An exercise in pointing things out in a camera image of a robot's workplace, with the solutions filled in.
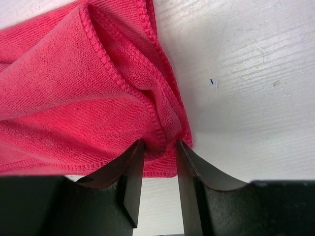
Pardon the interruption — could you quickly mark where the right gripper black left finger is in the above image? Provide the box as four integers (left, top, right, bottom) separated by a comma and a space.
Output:
76, 139, 145, 236

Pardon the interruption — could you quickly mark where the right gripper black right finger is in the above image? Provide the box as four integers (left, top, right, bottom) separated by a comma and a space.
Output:
176, 140, 247, 236

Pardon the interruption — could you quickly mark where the pink towel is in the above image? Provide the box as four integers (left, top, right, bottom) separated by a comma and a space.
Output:
0, 0, 192, 177

